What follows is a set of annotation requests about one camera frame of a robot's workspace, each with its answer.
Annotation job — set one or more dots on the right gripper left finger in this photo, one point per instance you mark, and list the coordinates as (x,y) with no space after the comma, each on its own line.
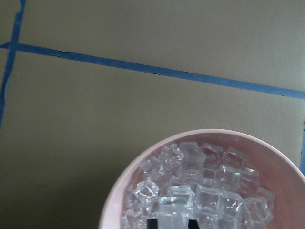
(152,224)

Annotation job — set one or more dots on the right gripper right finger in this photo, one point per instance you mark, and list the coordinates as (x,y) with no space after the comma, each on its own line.
(193,224)

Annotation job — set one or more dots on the clear ice cube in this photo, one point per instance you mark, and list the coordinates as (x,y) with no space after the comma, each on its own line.
(173,213)

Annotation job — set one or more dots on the pile of clear ice cubes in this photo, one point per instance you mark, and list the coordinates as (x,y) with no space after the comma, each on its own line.
(222,192)

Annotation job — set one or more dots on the pink bowl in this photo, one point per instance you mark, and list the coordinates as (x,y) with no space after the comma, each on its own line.
(277,174)

